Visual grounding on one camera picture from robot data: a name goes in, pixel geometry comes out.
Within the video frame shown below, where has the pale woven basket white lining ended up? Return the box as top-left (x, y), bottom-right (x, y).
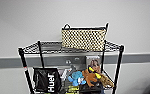
top-left (60, 22), bottom-right (111, 53)

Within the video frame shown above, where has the grey printed box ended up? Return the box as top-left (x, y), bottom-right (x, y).
top-left (59, 55), bottom-right (89, 72)

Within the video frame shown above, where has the tan plush toy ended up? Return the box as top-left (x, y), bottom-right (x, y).
top-left (97, 71), bottom-right (115, 90)

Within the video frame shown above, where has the doll picture box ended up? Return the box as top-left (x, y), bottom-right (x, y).
top-left (87, 57), bottom-right (102, 73)

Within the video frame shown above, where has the black Huel bag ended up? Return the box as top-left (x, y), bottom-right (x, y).
top-left (32, 67), bottom-right (63, 94)

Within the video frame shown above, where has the black wire shelf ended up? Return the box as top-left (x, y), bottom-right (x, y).
top-left (17, 39), bottom-right (125, 94)

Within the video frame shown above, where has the blue plush toy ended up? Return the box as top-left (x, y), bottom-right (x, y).
top-left (68, 70), bottom-right (87, 87)

